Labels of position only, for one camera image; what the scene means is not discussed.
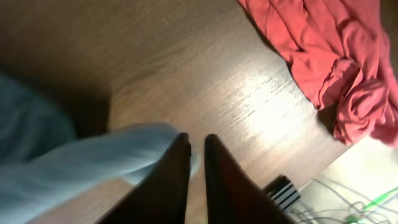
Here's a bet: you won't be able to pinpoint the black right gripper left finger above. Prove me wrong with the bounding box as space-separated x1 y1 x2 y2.
98 133 192 224

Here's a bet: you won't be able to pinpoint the light blue t-shirt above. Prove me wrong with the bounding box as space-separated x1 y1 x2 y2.
1 75 200 223

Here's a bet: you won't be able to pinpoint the red cloth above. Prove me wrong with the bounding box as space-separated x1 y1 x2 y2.
239 0 397 147

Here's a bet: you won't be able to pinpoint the cables on floor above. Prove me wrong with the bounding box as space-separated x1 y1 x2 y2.
289 177 398 224

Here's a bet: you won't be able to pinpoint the black aluminium frame profile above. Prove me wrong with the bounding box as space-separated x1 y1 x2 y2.
263 175 301 212

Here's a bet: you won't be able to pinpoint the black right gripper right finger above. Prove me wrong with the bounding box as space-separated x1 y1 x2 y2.
204 134 293 224

